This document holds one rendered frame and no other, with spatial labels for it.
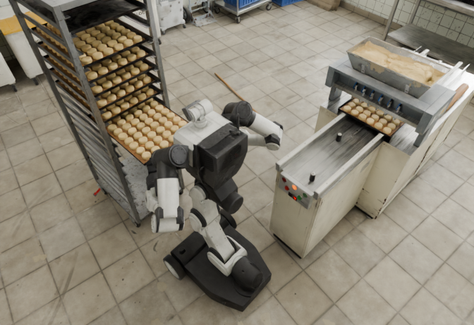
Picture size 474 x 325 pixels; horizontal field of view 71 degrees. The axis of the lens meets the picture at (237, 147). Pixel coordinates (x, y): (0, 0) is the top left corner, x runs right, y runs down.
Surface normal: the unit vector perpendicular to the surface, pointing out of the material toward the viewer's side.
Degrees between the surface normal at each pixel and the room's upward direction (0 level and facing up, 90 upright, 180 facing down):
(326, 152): 0
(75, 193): 0
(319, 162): 0
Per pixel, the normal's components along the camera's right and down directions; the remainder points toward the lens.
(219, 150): 0.00, -0.70
